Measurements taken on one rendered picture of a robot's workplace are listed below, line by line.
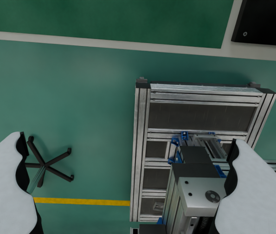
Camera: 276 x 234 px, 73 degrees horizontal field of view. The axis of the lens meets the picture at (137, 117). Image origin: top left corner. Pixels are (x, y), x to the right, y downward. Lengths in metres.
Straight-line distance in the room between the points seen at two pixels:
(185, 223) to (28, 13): 0.63
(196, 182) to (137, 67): 0.93
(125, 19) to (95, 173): 1.50
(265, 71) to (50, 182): 1.98
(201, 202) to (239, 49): 0.39
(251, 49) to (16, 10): 0.59
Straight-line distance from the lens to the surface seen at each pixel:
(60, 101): 1.48
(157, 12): 0.51
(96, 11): 0.52
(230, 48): 0.57
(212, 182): 0.54
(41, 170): 1.75
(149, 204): 1.78
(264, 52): 0.62
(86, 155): 1.69
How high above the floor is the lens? 1.26
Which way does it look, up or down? 62 degrees down
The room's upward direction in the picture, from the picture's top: 178 degrees clockwise
